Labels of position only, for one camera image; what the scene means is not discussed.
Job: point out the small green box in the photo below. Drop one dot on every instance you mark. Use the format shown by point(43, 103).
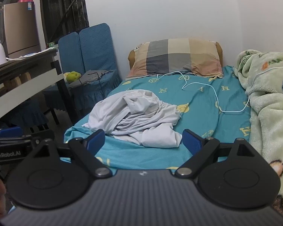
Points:
point(52, 44)

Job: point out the dark door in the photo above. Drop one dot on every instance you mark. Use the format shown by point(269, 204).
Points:
point(63, 9)

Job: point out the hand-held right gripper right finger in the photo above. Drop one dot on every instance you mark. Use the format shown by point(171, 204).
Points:
point(191, 142)

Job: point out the green plush toy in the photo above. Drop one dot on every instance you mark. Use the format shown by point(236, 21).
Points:
point(73, 76)

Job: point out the grey cloth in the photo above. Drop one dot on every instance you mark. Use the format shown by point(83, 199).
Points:
point(92, 75)

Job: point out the teal printed bedsheet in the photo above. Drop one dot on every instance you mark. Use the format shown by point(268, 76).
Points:
point(198, 124)

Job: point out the light papers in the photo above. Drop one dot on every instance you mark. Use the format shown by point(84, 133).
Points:
point(37, 53)

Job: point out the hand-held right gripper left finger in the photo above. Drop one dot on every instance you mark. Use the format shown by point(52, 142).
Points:
point(97, 141)

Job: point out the dark table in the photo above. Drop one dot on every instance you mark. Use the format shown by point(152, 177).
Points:
point(26, 64)

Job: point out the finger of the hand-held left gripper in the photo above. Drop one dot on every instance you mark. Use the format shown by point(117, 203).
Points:
point(10, 132)

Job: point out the white t-shirt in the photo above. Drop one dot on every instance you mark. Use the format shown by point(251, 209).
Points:
point(132, 122)

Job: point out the brown pillow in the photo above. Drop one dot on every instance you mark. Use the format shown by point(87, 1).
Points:
point(131, 60)

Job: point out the green fleece blanket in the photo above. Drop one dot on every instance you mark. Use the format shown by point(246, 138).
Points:
point(271, 117)

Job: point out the plaid pillow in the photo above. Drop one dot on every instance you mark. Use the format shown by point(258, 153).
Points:
point(174, 56)

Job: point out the blue covered chair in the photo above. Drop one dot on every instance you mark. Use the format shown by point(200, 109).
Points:
point(69, 51)
point(96, 49)
point(26, 115)

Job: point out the brown refrigerator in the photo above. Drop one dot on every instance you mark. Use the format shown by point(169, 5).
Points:
point(21, 30)

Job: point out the pink lidded container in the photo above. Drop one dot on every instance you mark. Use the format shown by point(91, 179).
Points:
point(25, 0)

